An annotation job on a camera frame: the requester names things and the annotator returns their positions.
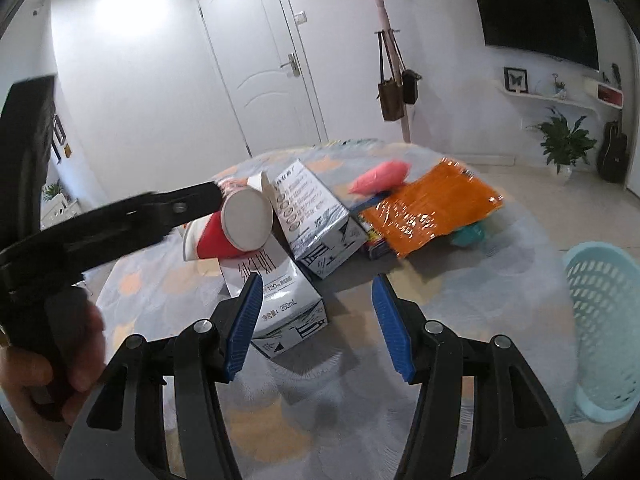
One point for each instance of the orange snack packet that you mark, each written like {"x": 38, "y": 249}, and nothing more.
{"x": 430, "y": 210}

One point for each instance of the colourful printed box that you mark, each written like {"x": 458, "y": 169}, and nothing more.
{"x": 375, "y": 246}

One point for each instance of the small shelf ornament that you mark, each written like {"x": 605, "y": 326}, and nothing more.
{"x": 560, "y": 89}

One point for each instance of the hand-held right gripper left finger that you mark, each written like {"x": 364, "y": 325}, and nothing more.
{"x": 245, "y": 320}

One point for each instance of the red and white wall cubby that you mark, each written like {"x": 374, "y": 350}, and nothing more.
{"x": 610, "y": 96}

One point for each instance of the wall light switch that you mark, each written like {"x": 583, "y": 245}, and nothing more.
{"x": 300, "y": 18}

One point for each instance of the white wavy wall shelf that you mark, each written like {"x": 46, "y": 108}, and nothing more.
{"x": 550, "y": 100}

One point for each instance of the brown tote bag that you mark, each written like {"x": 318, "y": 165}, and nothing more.
{"x": 390, "y": 100}

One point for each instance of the white milk carton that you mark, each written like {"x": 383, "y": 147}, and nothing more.
{"x": 290, "y": 310}
{"x": 320, "y": 220}

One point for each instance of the red paper cup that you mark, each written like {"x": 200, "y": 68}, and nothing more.
{"x": 215, "y": 240}

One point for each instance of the light teal plastic basket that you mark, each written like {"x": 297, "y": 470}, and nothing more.
{"x": 600, "y": 310}

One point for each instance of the small green plant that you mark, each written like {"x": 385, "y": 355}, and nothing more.
{"x": 52, "y": 190}

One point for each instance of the black shoulder bag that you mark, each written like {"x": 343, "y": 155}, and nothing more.
{"x": 410, "y": 87}

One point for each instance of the person's left hand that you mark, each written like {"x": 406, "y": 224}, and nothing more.
{"x": 20, "y": 385}

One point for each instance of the white door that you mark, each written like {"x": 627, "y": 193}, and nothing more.
{"x": 250, "y": 60}

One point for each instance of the black acoustic guitar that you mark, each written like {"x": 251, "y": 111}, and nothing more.
{"x": 614, "y": 152}

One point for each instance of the colourful printed cloth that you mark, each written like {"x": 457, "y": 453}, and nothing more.
{"x": 345, "y": 142}

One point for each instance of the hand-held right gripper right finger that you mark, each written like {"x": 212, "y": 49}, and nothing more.
{"x": 392, "y": 330}

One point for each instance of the teal plastic packet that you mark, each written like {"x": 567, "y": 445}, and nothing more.
{"x": 470, "y": 235}

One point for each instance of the black wall television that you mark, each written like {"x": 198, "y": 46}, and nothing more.
{"x": 535, "y": 15}

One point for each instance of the white side cabinet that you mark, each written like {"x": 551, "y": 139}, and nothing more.
{"x": 60, "y": 212}

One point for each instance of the pink coat rack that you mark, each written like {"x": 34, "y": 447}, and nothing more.
{"x": 382, "y": 15}

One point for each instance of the framed butterfly picture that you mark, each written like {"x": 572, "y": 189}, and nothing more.
{"x": 515, "y": 80}

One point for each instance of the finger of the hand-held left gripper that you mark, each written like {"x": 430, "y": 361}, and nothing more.
{"x": 150, "y": 215}

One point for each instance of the scale-patterned tablecloth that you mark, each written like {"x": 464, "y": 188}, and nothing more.
{"x": 450, "y": 300}

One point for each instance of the small wall picture frame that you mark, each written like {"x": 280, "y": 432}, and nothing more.
{"x": 59, "y": 135}

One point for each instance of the potted green plant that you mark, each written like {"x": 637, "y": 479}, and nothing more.
{"x": 562, "y": 142}

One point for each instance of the pink plastic packet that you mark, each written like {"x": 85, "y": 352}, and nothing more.
{"x": 377, "y": 177}

